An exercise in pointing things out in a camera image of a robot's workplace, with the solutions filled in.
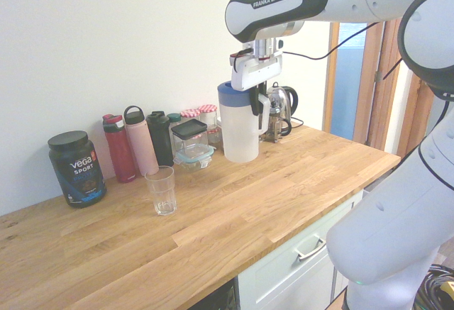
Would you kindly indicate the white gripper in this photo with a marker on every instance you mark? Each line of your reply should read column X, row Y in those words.
column 255, row 70

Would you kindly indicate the white pitcher blue lid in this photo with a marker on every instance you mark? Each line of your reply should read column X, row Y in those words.
column 237, row 136

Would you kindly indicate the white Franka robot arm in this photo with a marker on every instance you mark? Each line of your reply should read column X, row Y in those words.
column 390, row 200

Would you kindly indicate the pink water bottle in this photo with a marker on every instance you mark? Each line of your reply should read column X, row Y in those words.
column 142, row 147

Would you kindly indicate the red water bottle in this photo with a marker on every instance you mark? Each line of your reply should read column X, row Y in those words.
column 118, row 154

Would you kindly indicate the steel electric kettle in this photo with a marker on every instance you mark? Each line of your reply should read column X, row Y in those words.
column 289, row 102

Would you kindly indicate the glass French press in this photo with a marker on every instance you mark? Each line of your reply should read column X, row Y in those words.
column 275, row 122

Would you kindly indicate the jar red checkered lid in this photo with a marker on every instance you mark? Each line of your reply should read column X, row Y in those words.
column 208, row 113
column 189, row 114

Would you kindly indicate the small jar red lid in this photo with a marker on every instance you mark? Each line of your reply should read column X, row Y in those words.
column 214, row 135

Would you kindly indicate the clear canister black lid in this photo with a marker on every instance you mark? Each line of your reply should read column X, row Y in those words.
column 189, row 131

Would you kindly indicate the glass jar green lid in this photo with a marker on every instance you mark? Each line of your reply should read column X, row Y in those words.
column 174, row 117

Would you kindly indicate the glass container teal lid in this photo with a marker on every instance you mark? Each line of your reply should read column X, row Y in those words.
column 194, row 159

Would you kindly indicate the black shaker bottle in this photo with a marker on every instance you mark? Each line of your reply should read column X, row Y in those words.
column 159, row 139

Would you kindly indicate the metal door hinge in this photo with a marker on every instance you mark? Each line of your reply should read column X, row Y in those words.
column 378, row 77

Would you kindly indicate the clear faceted drinking glass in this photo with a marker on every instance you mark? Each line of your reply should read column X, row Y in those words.
column 161, row 189

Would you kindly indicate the white cabinet drawer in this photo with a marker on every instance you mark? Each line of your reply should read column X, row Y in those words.
column 291, row 281

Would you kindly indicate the black Vega protein tub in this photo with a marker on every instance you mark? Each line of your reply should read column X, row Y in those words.
column 78, row 168

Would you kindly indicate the dark under-counter appliance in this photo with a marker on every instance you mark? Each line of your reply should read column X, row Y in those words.
column 220, row 297

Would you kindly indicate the yellow box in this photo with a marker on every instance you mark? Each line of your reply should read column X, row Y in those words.
column 448, row 294

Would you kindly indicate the wooden door frame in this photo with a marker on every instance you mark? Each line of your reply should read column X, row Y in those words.
column 376, row 111

